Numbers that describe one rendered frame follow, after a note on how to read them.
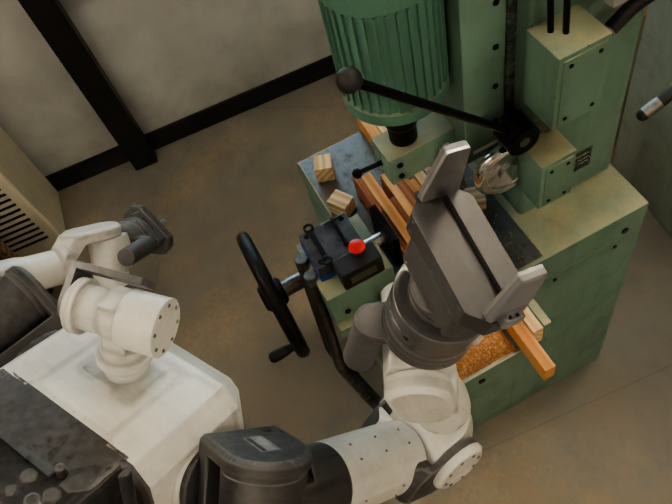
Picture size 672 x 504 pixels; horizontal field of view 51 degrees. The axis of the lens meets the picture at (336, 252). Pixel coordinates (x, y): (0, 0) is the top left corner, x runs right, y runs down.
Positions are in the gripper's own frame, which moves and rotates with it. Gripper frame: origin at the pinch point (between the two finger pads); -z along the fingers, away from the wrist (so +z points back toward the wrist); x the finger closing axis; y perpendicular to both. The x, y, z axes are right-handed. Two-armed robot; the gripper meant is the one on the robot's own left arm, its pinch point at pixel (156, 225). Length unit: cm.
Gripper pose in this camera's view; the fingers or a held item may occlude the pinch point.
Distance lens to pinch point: 159.6
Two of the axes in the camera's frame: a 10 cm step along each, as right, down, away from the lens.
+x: 6.7, 7.4, 1.0
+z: -1.6, 2.7, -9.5
